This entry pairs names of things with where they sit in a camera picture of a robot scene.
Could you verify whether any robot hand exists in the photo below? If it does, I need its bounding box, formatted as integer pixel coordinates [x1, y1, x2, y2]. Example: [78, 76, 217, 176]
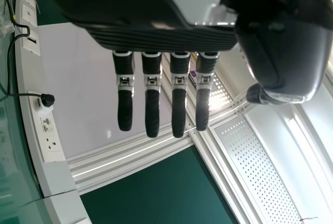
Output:
[39, 0, 329, 139]

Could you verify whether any white socket plate with plug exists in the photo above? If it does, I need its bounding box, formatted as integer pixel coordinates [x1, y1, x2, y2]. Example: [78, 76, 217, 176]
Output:
[28, 91, 66, 163]

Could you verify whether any black power plug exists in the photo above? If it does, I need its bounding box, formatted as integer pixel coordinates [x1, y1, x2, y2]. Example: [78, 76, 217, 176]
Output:
[36, 92, 56, 108]

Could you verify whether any grey socket trunking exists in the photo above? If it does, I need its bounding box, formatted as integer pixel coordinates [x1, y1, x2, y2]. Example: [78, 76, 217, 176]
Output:
[12, 0, 93, 224]

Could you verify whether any white socket plate with wires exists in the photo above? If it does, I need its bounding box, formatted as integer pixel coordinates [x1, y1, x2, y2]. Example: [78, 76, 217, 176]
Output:
[21, 0, 42, 56]

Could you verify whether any black power cable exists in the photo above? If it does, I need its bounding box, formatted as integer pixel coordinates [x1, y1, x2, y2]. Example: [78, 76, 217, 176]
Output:
[1, 0, 42, 98]

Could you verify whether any ribbed aluminium frame rail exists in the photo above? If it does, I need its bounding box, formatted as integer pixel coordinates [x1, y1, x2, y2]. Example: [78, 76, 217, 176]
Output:
[67, 123, 203, 196]
[187, 126, 252, 224]

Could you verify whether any perforated white cable duct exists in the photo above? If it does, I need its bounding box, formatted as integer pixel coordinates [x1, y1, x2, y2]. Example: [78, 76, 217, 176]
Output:
[212, 116, 306, 224]

